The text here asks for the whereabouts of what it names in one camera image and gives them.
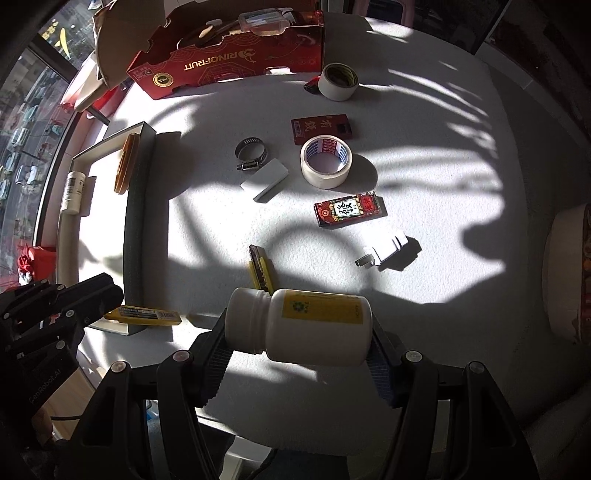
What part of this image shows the yellow blade refill case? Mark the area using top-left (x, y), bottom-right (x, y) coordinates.
top-left (104, 305), bottom-right (182, 327)

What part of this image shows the white plastic pill bottle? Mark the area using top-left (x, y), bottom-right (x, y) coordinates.
top-left (60, 171), bottom-right (86, 215)

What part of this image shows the large brown tape roll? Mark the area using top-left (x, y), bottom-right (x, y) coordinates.
top-left (114, 133), bottom-right (140, 195)

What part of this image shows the white bottle yellow label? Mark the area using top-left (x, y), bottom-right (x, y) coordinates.
top-left (224, 288), bottom-right (373, 366)

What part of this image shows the yellow utility knife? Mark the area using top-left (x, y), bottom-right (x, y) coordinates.
top-left (249, 245), bottom-right (276, 295)

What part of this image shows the small white rectangular box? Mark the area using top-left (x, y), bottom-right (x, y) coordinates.
top-left (240, 159), bottom-right (290, 203)

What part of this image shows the red patterned small box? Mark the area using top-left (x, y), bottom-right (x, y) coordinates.
top-left (314, 192), bottom-right (387, 228)

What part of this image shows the white open tray box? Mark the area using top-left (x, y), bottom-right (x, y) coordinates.
top-left (56, 122), bottom-right (156, 307)

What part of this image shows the red cardboard fruit box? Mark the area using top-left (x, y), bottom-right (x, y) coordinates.
top-left (94, 1), bottom-right (325, 100)

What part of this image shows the dark red flat card box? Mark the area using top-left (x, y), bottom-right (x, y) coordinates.
top-left (290, 114), bottom-right (353, 146)

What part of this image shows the white tape roll blue label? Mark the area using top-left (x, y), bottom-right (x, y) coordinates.
top-left (300, 135), bottom-right (353, 190)

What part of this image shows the metal hose clamp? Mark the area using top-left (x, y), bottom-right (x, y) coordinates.
top-left (235, 137), bottom-right (267, 171)

